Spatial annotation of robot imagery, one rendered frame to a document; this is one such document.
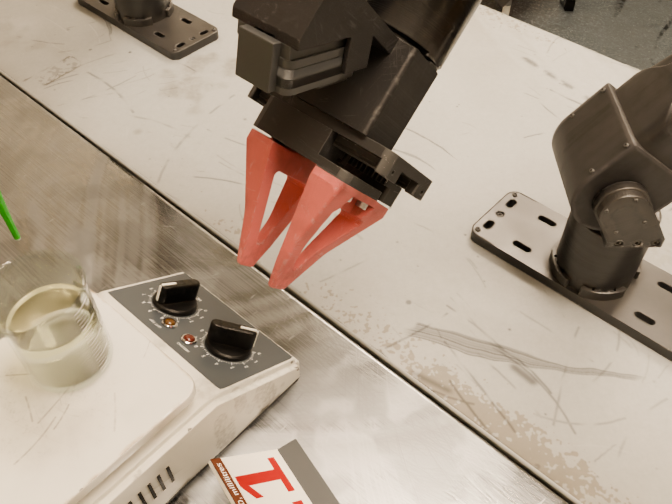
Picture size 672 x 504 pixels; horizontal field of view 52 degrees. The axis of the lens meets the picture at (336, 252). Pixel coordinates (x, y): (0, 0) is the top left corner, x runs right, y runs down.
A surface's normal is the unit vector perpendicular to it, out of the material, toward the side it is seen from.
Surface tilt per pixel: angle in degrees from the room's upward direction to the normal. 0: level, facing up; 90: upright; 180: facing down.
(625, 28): 0
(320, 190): 61
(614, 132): 54
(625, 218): 90
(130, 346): 0
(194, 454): 90
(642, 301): 0
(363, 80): 40
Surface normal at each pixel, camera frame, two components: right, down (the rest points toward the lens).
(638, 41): 0.00, -0.66
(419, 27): 0.22, 0.25
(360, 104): -0.43, -0.14
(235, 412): 0.75, 0.50
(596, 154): -0.81, -0.40
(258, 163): -0.59, 0.17
